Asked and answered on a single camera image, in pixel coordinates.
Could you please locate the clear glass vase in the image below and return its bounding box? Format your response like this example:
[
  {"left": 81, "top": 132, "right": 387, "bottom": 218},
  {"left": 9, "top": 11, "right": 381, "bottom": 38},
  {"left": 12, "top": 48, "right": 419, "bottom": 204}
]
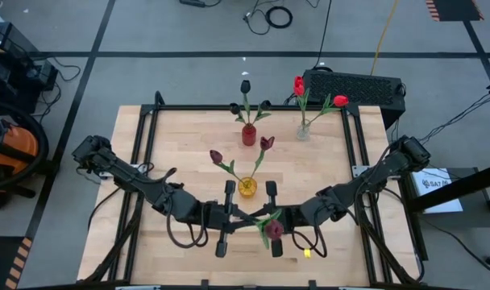
[{"left": 296, "top": 118, "right": 312, "bottom": 142}]

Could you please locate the black electronic equipment stack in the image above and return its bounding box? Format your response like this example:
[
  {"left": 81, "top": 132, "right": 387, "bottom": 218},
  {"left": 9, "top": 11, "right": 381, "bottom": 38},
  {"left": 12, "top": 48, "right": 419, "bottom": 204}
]
[{"left": 0, "top": 20, "right": 60, "bottom": 116}]

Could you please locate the thin black floor cable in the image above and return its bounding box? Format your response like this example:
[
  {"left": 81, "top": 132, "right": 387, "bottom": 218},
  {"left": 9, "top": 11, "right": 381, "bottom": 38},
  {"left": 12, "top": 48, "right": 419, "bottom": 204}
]
[{"left": 242, "top": 0, "right": 271, "bottom": 36}]

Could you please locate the black metal table frame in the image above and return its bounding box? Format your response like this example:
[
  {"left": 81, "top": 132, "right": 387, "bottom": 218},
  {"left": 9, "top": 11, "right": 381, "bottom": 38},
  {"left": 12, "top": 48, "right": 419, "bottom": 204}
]
[{"left": 77, "top": 90, "right": 426, "bottom": 290}]

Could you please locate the red glass vase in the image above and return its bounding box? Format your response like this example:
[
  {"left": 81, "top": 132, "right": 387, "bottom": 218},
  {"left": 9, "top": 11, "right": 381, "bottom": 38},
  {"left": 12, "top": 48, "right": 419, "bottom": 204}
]
[{"left": 241, "top": 122, "right": 257, "bottom": 147}]

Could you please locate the black diagonal bar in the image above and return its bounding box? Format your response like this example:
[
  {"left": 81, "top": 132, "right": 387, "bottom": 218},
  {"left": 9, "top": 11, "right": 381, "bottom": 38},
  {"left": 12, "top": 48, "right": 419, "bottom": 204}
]
[{"left": 408, "top": 160, "right": 490, "bottom": 213}]

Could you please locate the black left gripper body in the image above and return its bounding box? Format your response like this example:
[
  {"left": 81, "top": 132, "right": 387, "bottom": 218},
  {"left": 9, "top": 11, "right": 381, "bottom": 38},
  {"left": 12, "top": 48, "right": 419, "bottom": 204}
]
[{"left": 203, "top": 180, "right": 238, "bottom": 259}]

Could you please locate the orange vacuum cleaner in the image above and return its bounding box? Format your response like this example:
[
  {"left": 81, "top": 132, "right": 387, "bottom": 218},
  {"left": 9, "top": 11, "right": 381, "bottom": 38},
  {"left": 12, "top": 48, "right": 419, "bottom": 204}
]
[{"left": 0, "top": 99, "right": 59, "bottom": 210}]

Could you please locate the white printed paper sheet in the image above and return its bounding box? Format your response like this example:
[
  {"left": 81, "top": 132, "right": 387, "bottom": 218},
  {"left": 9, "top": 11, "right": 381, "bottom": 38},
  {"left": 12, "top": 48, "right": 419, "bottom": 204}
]
[{"left": 412, "top": 170, "right": 464, "bottom": 214}]

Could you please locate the dark maroon artificial tulip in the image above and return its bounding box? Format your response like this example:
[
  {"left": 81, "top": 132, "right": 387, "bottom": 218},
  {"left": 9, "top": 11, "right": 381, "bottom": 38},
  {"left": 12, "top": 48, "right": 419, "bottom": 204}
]
[
  {"left": 209, "top": 149, "right": 248, "bottom": 184},
  {"left": 255, "top": 208, "right": 285, "bottom": 250},
  {"left": 248, "top": 135, "right": 276, "bottom": 182}
]

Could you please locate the black cable bundle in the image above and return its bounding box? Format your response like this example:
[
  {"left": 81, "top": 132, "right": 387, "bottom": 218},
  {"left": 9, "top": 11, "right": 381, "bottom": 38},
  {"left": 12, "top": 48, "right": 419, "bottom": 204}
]
[{"left": 389, "top": 92, "right": 490, "bottom": 146}]

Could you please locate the coiled black cable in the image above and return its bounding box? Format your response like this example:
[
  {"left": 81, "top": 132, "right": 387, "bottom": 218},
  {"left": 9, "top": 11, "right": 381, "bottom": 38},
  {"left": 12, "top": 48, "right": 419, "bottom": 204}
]
[{"left": 264, "top": 5, "right": 293, "bottom": 30}]

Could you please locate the dark grey side table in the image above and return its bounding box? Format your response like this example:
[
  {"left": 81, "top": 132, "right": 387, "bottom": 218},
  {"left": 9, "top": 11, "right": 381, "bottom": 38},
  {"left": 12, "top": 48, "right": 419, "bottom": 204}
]
[{"left": 401, "top": 167, "right": 490, "bottom": 259}]

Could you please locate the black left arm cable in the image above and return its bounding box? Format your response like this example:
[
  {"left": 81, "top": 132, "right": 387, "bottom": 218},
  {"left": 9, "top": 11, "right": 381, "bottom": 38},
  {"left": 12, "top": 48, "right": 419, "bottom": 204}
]
[{"left": 164, "top": 167, "right": 210, "bottom": 250}]

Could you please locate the long yellow cable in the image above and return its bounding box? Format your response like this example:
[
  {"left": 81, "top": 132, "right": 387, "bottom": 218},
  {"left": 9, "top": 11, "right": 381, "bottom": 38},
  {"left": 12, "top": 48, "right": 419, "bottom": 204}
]
[{"left": 369, "top": 0, "right": 401, "bottom": 77}]

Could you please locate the black arm base cable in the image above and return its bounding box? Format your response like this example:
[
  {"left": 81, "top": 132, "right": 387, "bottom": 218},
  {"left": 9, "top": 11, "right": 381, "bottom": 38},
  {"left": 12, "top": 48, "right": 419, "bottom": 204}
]
[{"left": 86, "top": 185, "right": 123, "bottom": 233}]

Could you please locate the long black cable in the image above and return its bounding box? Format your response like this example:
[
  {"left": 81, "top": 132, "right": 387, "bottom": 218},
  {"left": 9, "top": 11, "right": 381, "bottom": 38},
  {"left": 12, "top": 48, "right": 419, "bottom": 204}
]
[{"left": 312, "top": 0, "right": 334, "bottom": 70}]

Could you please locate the black power strip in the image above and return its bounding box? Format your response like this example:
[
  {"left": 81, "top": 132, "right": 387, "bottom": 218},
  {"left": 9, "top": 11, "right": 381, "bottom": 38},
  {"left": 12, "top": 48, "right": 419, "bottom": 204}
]
[{"left": 178, "top": 0, "right": 222, "bottom": 8}]

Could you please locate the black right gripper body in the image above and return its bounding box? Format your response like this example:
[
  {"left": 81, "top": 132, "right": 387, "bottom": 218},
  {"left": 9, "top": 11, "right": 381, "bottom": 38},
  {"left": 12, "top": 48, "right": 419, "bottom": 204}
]
[{"left": 264, "top": 180, "right": 309, "bottom": 259}]

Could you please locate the black orange hazard mat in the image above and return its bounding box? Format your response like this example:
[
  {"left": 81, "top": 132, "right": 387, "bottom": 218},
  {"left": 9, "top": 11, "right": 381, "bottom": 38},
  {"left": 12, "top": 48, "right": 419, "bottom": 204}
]
[
  {"left": 425, "top": 0, "right": 484, "bottom": 23},
  {"left": 0, "top": 235, "right": 33, "bottom": 290}
]

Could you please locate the yellow glass vase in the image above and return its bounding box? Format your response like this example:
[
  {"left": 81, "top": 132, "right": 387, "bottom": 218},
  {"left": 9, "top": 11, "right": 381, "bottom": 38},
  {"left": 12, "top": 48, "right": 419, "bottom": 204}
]
[{"left": 237, "top": 176, "right": 259, "bottom": 199}]

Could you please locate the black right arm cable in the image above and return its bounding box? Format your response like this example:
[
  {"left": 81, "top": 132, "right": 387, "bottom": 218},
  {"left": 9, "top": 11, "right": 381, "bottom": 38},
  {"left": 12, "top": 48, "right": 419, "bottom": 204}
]
[{"left": 291, "top": 227, "right": 329, "bottom": 259}]

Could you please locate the black perforated computer case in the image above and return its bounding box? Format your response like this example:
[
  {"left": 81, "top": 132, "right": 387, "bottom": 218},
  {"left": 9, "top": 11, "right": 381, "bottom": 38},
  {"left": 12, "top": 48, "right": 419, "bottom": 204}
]
[{"left": 302, "top": 68, "right": 407, "bottom": 130}]

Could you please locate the orange shop vacuum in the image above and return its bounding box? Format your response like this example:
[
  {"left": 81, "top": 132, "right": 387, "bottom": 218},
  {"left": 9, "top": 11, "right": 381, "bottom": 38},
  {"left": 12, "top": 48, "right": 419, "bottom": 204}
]
[{"left": 0, "top": 113, "right": 40, "bottom": 175}]

